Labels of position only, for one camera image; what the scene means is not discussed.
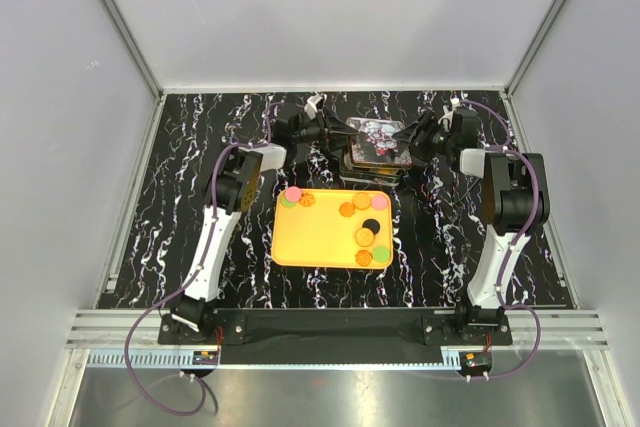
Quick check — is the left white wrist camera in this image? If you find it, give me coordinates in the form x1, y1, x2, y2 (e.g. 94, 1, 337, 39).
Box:
303, 93, 325, 119

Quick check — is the orange swirl cookie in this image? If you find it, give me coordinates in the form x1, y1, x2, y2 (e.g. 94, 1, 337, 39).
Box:
339, 202, 356, 218
355, 250, 373, 267
298, 192, 316, 207

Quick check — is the gold tin lid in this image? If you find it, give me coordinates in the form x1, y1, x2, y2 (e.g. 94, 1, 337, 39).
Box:
346, 117, 412, 169

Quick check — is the purple cable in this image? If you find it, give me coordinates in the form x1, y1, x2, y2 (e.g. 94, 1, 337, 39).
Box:
414, 99, 544, 381
124, 100, 291, 418

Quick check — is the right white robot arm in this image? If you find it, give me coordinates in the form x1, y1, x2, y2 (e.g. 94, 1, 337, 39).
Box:
393, 108, 551, 344

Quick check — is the yellow plastic tray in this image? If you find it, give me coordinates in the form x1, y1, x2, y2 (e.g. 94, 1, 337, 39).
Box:
271, 188, 393, 270

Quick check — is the gold cookie tin box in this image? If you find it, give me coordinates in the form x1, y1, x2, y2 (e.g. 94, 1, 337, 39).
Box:
339, 148, 403, 187

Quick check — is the green round cookie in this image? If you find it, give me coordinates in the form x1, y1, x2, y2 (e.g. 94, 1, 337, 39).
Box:
280, 196, 297, 208
372, 245, 391, 264

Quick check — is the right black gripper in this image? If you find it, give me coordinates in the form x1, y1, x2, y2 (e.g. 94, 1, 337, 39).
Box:
392, 110, 455, 164

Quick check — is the pink round cookie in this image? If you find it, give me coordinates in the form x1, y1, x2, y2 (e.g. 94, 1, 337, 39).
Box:
284, 186, 302, 203
371, 194, 389, 211

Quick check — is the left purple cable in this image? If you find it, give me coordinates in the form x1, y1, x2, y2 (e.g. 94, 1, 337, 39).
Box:
124, 100, 291, 418

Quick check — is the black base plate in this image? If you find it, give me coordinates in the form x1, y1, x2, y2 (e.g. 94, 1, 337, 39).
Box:
158, 308, 513, 347

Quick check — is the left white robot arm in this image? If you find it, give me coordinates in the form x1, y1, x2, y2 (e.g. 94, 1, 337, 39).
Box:
170, 103, 357, 343

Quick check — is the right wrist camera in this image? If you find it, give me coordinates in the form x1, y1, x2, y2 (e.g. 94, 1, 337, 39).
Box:
438, 96, 466, 133

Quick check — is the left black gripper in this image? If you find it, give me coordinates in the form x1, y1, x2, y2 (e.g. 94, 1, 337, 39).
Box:
291, 107, 357, 152

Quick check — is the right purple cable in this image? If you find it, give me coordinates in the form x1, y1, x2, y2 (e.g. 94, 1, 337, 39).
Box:
414, 99, 544, 381

